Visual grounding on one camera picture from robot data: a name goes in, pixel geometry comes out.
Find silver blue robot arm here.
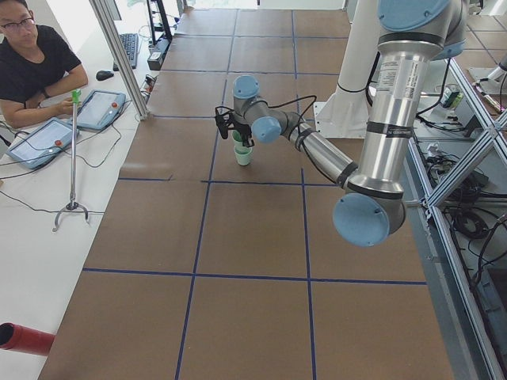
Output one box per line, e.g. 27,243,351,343
215,1,467,247

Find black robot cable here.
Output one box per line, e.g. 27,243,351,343
215,94,318,131

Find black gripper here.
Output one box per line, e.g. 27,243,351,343
215,109,254,147

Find person's hand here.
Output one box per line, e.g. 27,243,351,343
55,97,81,116

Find black keyboard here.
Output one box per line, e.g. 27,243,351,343
119,33,139,69

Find reacher grabber tool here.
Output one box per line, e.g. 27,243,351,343
52,89,89,233

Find black computer mouse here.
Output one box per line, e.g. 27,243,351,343
95,70,114,82

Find red cylinder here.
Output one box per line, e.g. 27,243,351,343
1,322,55,355

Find blue teach pendant near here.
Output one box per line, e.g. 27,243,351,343
6,117,73,169

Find mint green cup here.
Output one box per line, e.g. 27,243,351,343
231,130,246,149
234,146,253,166

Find black cable bundle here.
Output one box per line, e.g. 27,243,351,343
423,154,507,278

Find person in black shirt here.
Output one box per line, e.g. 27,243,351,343
1,1,88,128

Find aluminium frame post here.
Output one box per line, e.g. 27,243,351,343
89,0,150,120

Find blue teach pendant far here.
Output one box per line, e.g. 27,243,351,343
77,89,126,131

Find blue teach pendant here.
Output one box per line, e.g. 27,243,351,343
77,89,126,131
6,117,73,169

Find aluminium frame rail right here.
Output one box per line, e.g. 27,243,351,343
403,59,507,380

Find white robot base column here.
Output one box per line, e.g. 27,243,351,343
314,0,380,139

